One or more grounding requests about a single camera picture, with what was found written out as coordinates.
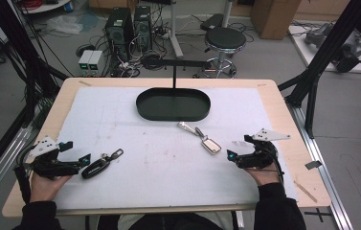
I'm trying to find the white round table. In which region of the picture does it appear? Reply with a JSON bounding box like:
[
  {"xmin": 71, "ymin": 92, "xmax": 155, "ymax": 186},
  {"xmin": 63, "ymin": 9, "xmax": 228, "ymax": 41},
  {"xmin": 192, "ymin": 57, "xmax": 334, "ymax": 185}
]
[{"xmin": 17, "ymin": 0, "xmax": 73, "ymax": 15}]

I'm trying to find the white floor board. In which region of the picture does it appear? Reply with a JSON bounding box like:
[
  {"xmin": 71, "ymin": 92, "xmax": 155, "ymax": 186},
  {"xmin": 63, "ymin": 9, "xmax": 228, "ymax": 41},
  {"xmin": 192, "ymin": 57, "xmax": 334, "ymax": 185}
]
[{"xmin": 287, "ymin": 24, "xmax": 361, "ymax": 76}]

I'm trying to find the cardboard box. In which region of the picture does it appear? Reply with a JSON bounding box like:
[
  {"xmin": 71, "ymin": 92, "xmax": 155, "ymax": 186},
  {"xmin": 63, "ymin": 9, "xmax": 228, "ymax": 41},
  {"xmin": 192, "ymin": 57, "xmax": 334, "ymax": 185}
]
[{"xmin": 250, "ymin": 0, "xmax": 303, "ymax": 41}]

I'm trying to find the hand-held gripper cable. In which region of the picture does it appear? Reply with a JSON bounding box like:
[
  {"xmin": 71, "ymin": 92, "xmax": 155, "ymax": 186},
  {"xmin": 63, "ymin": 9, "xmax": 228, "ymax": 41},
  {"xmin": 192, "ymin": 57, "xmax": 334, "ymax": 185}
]
[
  {"xmin": 268, "ymin": 147, "xmax": 286, "ymax": 186},
  {"xmin": 12, "ymin": 145, "xmax": 37, "ymax": 205}
]

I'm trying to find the grey device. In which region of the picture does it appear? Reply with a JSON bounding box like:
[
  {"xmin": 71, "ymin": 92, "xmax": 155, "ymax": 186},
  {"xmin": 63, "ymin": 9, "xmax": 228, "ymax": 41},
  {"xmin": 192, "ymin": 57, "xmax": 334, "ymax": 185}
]
[{"xmin": 304, "ymin": 23, "xmax": 333, "ymax": 46}]

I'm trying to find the silver key fob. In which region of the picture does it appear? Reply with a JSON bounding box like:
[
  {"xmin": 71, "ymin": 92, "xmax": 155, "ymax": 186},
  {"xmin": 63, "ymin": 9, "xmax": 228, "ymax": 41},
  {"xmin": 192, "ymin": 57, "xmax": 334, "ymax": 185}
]
[{"xmin": 176, "ymin": 121, "xmax": 223, "ymax": 156}]

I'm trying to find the person's right hand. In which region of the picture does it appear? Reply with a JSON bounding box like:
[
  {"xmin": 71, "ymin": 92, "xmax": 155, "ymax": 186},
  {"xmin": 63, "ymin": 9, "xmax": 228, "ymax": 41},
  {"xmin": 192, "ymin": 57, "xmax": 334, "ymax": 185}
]
[{"xmin": 246, "ymin": 165, "xmax": 282, "ymax": 187}]

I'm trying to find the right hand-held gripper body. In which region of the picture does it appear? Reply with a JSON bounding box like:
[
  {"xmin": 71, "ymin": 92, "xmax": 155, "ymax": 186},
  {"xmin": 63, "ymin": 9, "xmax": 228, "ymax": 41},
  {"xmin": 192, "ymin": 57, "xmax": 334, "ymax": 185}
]
[{"xmin": 234, "ymin": 127, "xmax": 292, "ymax": 171}]

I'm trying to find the black oval tray key stand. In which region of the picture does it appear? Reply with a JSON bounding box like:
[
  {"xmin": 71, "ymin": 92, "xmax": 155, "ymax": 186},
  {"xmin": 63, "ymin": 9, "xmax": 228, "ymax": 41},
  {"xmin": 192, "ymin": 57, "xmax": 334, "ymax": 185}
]
[{"xmin": 135, "ymin": 57, "xmax": 213, "ymax": 123}]

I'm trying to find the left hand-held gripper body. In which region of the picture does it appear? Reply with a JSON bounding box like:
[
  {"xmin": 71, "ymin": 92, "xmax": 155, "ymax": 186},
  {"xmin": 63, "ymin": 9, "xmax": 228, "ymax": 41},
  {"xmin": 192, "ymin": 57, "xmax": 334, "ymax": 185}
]
[{"xmin": 14, "ymin": 135, "xmax": 84, "ymax": 180}]

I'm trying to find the black metal frame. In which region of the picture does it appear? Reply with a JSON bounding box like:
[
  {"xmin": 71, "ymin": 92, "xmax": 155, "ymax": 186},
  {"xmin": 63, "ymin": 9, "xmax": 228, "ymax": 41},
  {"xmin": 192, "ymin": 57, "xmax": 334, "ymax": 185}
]
[
  {"xmin": 278, "ymin": 0, "xmax": 361, "ymax": 140},
  {"xmin": 0, "ymin": 0, "xmax": 71, "ymax": 190}
]

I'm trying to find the black round stool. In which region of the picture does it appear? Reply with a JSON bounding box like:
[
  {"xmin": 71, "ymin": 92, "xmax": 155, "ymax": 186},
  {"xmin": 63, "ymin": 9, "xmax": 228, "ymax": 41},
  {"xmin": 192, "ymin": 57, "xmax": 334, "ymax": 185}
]
[{"xmin": 192, "ymin": 26, "xmax": 248, "ymax": 80}]

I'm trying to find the narrow black computer tower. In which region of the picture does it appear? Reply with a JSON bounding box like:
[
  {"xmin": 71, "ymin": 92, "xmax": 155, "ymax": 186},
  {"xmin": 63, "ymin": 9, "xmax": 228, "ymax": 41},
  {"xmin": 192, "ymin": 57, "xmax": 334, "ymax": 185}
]
[{"xmin": 132, "ymin": 4, "xmax": 153, "ymax": 53}]

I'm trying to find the left hand-held gripper cable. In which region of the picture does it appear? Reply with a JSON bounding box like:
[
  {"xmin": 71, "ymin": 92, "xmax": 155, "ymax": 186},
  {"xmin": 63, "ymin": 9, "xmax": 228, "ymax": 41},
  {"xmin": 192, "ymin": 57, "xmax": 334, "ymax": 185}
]
[{"xmin": 12, "ymin": 145, "xmax": 37, "ymax": 205}]

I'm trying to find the black cross floor tape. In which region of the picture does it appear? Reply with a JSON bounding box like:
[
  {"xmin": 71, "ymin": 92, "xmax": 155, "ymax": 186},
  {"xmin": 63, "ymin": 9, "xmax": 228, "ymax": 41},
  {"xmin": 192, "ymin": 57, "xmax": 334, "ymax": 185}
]
[{"xmin": 304, "ymin": 207, "xmax": 333, "ymax": 223}]

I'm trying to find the black device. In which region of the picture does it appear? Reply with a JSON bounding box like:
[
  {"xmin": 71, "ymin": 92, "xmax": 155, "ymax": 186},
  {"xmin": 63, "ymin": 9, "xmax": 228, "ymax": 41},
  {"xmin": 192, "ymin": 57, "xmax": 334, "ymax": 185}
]
[{"xmin": 333, "ymin": 31, "xmax": 361, "ymax": 74}]

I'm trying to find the person's left hand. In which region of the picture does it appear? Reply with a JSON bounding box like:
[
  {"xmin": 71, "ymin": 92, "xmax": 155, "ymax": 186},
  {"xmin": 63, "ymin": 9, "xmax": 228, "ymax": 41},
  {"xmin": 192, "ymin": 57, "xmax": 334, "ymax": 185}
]
[{"xmin": 29, "ymin": 172, "xmax": 73, "ymax": 204}]

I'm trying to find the black flat box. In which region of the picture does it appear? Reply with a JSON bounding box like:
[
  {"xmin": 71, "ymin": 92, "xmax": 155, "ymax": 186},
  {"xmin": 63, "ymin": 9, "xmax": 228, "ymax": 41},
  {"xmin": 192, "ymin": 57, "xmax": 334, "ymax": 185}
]
[{"xmin": 199, "ymin": 12, "xmax": 225, "ymax": 32}]

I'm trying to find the tangle of floor cables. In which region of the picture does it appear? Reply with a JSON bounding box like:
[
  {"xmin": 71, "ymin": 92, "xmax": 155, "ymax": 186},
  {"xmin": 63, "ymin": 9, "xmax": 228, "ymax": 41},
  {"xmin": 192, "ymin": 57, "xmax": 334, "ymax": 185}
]
[{"xmin": 75, "ymin": 18, "xmax": 173, "ymax": 80}]

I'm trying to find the grey tape piece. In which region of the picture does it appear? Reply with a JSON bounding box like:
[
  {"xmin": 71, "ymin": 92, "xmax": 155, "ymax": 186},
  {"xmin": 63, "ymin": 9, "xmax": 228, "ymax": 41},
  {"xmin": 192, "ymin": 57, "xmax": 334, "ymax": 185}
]
[{"xmin": 304, "ymin": 159, "xmax": 324, "ymax": 171}]

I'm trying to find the right hand-held gripper cable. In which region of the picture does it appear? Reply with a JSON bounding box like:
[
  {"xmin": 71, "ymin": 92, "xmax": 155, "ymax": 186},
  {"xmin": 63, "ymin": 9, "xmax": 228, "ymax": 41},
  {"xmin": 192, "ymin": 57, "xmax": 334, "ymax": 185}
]
[{"xmin": 268, "ymin": 147, "xmax": 286, "ymax": 186}]

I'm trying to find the thin wooden stick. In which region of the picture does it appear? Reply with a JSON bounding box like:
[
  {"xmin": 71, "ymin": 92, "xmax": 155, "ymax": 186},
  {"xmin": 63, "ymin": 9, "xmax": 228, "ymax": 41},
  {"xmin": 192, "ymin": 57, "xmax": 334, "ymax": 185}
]
[{"xmin": 292, "ymin": 179, "xmax": 319, "ymax": 204}]

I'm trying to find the black car key fob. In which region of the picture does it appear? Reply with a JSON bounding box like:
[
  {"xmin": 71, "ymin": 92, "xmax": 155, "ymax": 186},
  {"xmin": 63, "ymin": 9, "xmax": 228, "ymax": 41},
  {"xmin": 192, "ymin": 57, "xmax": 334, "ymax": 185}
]
[{"xmin": 80, "ymin": 148, "xmax": 125, "ymax": 180}]

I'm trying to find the white bench power supply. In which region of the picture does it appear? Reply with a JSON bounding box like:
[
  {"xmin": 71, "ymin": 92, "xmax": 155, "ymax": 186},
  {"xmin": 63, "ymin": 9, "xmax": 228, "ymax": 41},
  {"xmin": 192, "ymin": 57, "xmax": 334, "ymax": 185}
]
[
  {"xmin": 78, "ymin": 49, "xmax": 95, "ymax": 77},
  {"xmin": 87, "ymin": 50, "xmax": 105, "ymax": 78}
]

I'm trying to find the large black computer tower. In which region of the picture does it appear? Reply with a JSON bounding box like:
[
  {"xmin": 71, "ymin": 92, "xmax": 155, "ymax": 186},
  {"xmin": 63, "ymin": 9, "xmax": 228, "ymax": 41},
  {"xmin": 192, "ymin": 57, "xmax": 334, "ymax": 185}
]
[{"xmin": 103, "ymin": 6, "xmax": 135, "ymax": 64}]

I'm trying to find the clear plastic bag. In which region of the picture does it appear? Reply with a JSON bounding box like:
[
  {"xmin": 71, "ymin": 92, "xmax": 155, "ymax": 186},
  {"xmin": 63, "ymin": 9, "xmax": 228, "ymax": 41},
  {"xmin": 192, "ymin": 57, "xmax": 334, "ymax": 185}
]
[{"xmin": 44, "ymin": 13, "xmax": 85, "ymax": 35}]

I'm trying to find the white desk leg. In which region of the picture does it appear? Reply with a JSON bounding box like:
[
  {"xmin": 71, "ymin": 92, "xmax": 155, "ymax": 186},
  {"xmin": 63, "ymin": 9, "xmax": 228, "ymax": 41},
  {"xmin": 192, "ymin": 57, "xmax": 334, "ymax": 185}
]
[
  {"xmin": 168, "ymin": 0, "xmax": 185, "ymax": 59},
  {"xmin": 220, "ymin": 0, "xmax": 234, "ymax": 29}
]

